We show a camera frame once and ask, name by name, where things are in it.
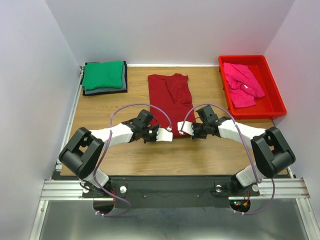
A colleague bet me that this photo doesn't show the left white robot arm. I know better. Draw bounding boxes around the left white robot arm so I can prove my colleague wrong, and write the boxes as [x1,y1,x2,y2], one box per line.
[58,109,163,200]

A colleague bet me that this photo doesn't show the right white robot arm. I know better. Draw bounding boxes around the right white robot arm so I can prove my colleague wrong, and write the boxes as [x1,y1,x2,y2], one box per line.
[189,104,296,189]

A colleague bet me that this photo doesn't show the pink t shirt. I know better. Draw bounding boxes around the pink t shirt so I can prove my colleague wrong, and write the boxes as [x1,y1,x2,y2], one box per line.
[222,62,265,108]

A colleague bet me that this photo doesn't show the red plastic bin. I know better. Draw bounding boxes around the red plastic bin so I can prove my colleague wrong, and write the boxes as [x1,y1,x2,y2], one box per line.
[218,55,287,120]

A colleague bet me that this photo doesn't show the folded green t shirt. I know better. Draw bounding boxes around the folded green t shirt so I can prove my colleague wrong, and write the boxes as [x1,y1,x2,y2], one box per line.
[82,61,124,91]

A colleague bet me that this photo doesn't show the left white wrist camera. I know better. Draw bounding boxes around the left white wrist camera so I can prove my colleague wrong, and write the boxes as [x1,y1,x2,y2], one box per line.
[156,128,173,142]

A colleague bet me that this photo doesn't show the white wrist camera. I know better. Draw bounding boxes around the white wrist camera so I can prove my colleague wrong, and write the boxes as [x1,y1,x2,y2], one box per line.
[156,128,173,142]
[177,121,194,136]

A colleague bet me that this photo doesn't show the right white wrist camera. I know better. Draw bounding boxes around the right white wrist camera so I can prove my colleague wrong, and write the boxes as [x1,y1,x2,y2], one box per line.
[177,121,194,136]

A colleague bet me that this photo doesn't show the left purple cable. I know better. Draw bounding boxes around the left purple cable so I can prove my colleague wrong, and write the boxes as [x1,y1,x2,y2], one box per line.
[92,102,173,218]

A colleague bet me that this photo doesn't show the aluminium rail frame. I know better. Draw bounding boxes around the aluminium rail frame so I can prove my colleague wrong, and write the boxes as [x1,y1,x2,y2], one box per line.
[31,66,318,240]

